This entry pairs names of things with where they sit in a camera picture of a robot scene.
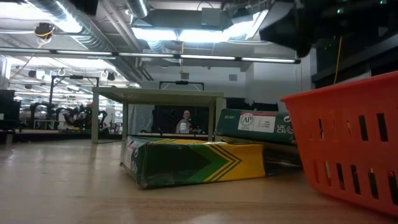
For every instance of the black monitor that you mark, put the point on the black monitor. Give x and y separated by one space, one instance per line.
7 105

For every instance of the small black frame with camera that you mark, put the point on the small black frame with camera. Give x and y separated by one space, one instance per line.
182 82

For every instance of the black background monitors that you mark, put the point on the black background monitors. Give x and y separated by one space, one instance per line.
264 106

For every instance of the person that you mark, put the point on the person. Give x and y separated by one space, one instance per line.
186 124

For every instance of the black rail with light strips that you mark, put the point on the black rail with light strips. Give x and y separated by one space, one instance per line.
146 55

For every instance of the orange plastic basket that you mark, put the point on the orange plastic basket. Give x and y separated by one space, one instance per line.
342 118

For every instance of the green perforated metal shelf riser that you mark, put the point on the green perforated metal shelf riser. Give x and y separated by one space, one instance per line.
161 97

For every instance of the black background robot arms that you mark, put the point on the black background robot arms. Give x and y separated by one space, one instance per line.
77 116

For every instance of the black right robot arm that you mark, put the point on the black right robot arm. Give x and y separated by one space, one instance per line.
357 21

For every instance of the black background rig frame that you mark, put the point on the black background rig frame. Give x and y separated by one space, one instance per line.
51 90

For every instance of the black aluminium rig frame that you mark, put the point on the black aluminium rig frame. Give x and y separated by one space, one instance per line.
46 136

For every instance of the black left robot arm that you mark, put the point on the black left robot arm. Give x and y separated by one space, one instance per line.
84 6

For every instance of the grey cover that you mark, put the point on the grey cover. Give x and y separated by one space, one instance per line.
140 119

